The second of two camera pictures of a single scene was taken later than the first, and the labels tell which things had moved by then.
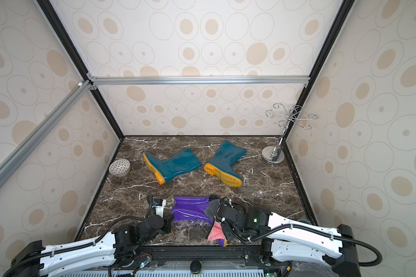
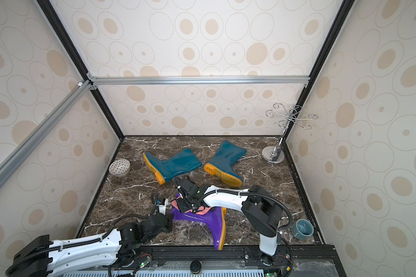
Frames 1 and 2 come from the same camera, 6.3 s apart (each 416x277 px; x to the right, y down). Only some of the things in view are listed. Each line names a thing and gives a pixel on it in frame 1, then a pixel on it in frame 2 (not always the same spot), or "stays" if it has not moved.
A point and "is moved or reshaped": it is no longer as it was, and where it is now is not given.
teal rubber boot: x=179 y=161 stays
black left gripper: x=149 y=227 stays
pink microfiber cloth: x=216 y=232 → x=201 y=210
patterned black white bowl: x=119 y=166 stays
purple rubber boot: x=205 y=208 is moved or reshaped
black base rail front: x=196 y=257 stays
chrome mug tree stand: x=275 y=154 stays
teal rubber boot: x=221 y=165 stays
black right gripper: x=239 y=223 → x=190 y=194
